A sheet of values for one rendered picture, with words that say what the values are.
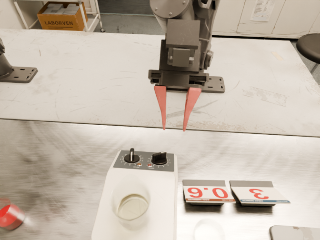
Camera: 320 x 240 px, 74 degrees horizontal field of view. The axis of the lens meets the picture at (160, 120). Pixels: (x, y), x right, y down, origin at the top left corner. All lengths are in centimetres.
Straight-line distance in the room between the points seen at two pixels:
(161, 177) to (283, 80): 55
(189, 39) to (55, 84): 52
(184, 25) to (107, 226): 30
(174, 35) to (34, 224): 41
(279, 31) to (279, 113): 240
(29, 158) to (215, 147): 43
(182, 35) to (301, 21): 280
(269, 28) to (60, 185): 278
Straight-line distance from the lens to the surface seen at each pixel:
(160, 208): 36
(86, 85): 71
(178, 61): 30
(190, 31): 31
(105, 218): 37
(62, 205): 49
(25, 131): 64
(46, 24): 267
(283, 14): 295
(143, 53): 82
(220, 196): 44
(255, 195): 47
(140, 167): 42
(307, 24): 312
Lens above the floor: 133
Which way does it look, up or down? 49 degrees down
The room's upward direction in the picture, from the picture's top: 1 degrees clockwise
